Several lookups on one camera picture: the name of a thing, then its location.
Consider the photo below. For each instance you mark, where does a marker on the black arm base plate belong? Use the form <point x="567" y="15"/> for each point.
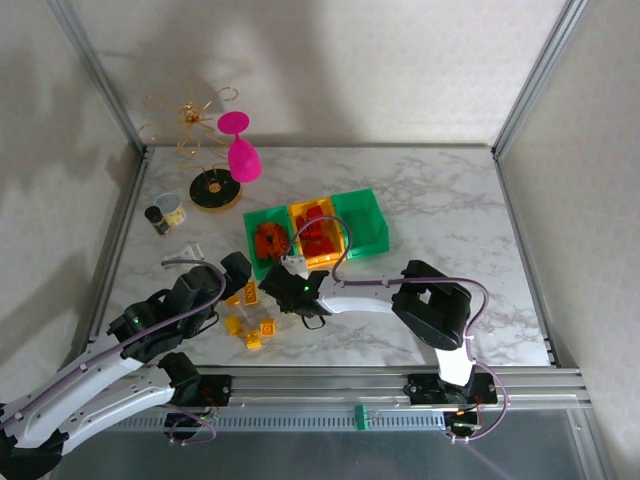
<point x="220" y="390"/>
<point x="425" y="392"/>

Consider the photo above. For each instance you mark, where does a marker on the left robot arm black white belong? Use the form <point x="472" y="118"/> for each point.
<point x="100" y="400"/>

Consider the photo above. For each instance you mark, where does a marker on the orange curved lego piece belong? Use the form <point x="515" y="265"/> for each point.
<point x="263" y="231"/>
<point x="280" y="233"/>

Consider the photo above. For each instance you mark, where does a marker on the translucent orange lego plate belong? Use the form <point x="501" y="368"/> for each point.
<point x="278" y="249"/>

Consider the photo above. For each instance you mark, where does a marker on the green plastic storage bin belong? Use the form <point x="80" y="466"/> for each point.
<point x="362" y="225"/>
<point x="260" y="269"/>

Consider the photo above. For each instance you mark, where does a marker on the yellow square lego brick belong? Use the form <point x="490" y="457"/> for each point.
<point x="253" y="339"/>
<point x="268" y="327"/>

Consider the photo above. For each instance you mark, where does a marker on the aluminium frame corner post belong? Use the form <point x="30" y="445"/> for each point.
<point x="538" y="75"/>
<point x="100" y="75"/>

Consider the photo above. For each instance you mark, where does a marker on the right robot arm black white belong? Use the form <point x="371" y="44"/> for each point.
<point x="435" y="305"/>

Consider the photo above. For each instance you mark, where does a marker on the yellow labelled tin can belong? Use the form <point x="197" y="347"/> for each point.
<point x="169" y="205"/>

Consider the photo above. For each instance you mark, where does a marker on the aluminium frame side rail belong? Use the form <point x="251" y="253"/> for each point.
<point x="514" y="210"/>
<point x="129" y="210"/>

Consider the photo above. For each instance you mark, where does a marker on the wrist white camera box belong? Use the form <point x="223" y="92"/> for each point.
<point x="184" y="254"/>
<point x="295" y="264"/>

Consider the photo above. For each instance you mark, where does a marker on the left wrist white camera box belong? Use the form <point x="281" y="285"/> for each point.
<point x="184" y="254"/>

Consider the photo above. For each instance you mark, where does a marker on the aluminium frame base beam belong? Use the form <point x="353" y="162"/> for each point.
<point x="325" y="387"/>

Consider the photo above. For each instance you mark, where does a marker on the yellow long lego brick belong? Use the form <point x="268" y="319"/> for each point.
<point x="250" y="292"/>
<point x="232" y="300"/>

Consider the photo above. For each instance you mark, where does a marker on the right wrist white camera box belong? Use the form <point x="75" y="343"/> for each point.
<point x="295" y="264"/>

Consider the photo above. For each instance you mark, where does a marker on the pink plastic wine glass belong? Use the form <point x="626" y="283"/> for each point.
<point x="243" y="162"/>

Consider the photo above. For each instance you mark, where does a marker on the green terminal block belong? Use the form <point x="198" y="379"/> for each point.
<point x="361" y="417"/>

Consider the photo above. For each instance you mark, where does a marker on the small black controller box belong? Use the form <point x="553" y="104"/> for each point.
<point x="182" y="425"/>
<point x="462" y="425"/>

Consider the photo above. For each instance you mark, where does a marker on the small yellow lego brick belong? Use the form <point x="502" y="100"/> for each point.
<point x="233" y="325"/>

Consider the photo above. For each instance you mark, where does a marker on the yellow plastic storage bin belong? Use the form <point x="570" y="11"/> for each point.
<point x="325" y="260"/>

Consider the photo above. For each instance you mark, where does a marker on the spice bottle with black cap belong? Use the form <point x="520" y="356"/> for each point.
<point x="156" y="220"/>

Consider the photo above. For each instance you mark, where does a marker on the orange long lego brick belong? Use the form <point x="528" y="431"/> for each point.
<point x="261" y="247"/>

